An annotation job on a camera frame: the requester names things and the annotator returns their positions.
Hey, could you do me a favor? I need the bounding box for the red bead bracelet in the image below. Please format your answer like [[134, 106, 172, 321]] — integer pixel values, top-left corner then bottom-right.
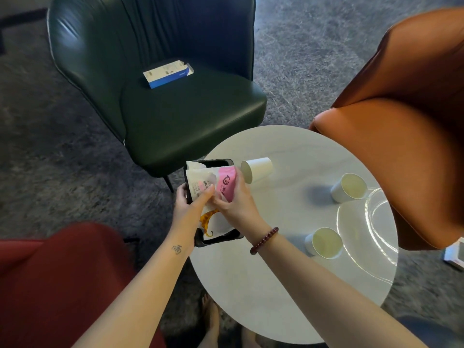
[[249, 226, 280, 256]]

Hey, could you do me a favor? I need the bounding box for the small white device box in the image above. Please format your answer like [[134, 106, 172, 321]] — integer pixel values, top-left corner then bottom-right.
[[442, 237, 464, 271]]

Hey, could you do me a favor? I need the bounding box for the person's left hand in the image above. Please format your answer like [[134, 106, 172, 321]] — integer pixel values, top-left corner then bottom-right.
[[168, 183, 217, 259]]

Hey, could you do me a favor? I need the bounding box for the person's right foot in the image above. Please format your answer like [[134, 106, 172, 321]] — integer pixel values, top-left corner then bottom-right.
[[241, 328, 261, 348]]

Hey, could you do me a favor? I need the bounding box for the orange leather armchair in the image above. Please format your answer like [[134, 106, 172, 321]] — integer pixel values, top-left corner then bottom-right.
[[310, 7, 464, 250]]

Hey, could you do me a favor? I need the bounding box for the pink and white snack wrapper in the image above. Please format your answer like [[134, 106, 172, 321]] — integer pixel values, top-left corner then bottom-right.
[[185, 165, 238, 211]]

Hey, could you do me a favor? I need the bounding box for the person's left foot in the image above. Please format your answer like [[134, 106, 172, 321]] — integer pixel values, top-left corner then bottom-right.
[[197, 293, 222, 348]]

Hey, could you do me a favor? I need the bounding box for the blue and white carton box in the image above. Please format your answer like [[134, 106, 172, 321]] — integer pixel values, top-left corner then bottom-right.
[[143, 60, 195, 89]]

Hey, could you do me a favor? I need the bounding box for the red leather armchair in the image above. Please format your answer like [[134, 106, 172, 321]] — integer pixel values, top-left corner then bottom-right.
[[0, 222, 167, 348]]

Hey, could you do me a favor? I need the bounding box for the dark green leather armchair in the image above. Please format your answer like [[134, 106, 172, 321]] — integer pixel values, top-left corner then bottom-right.
[[47, 0, 268, 192]]

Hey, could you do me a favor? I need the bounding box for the black plastic tray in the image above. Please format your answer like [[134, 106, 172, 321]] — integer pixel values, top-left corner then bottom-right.
[[184, 159, 244, 247]]

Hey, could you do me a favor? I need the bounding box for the person's right forearm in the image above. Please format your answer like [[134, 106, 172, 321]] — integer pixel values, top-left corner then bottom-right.
[[253, 232, 428, 348]]

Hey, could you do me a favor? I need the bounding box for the white round table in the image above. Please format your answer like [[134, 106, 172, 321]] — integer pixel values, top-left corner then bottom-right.
[[189, 125, 399, 345]]

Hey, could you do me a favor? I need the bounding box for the person's right hand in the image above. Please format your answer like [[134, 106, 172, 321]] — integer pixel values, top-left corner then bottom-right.
[[211, 170, 272, 247]]

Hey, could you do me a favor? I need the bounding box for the person's foot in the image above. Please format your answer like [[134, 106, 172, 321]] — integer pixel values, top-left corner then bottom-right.
[[197, 293, 222, 348], [241, 328, 261, 348]]

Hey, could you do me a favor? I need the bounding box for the white paper cup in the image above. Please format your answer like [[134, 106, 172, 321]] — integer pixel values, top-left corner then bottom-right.
[[304, 227, 344, 260], [241, 157, 273, 185], [330, 173, 368, 203]]

